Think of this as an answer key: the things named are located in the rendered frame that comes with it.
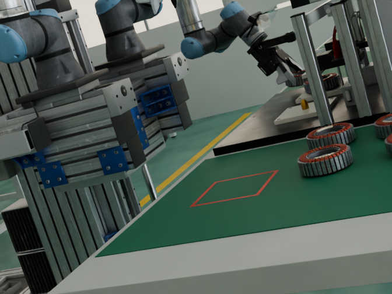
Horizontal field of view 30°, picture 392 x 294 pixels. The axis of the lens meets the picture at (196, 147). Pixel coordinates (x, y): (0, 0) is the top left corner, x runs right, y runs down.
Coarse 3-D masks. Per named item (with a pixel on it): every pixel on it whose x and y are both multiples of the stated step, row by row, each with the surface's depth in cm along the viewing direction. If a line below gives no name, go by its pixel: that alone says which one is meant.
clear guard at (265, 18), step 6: (276, 6) 223; (282, 6) 212; (288, 6) 211; (264, 12) 214; (270, 12) 228; (258, 18) 217; (264, 18) 225; (270, 18) 233; (258, 24) 222; (264, 24) 231; (252, 30) 219; (258, 30) 227; (246, 36) 218
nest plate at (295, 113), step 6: (312, 102) 211; (330, 102) 203; (288, 108) 212; (294, 108) 210; (300, 108) 207; (312, 108) 202; (282, 114) 207; (288, 114) 204; (294, 114) 201; (300, 114) 199; (306, 114) 197; (312, 114) 196; (276, 120) 201; (282, 120) 200; (288, 120) 199; (294, 120) 199
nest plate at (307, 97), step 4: (344, 80) 229; (340, 84) 226; (336, 88) 221; (340, 88) 219; (304, 92) 231; (328, 92) 218; (332, 92) 218; (336, 92) 217; (340, 92) 217; (300, 96) 226; (304, 96) 224; (308, 96) 222; (328, 96) 218; (296, 100) 222; (300, 100) 222; (308, 100) 221
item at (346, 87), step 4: (344, 84) 199; (348, 84) 197; (344, 88) 195; (348, 88) 195; (344, 92) 195; (352, 92) 195; (344, 96) 196; (352, 96) 195; (352, 100) 195; (348, 104) 196; (352, 104) 196
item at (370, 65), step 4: (368, 64) 218; (372, 64) 217; (364, 68) 216; (368, 68) 215; (372, 68) 215; (364, 72) 216; (368, 72) 216; (372, 72) 215; (364, 76) 216; (368, 76) 216; (372, 76) 216; (368, 80) 216; (372, 80) 216; (376, 80) 216; (368, 84) 217
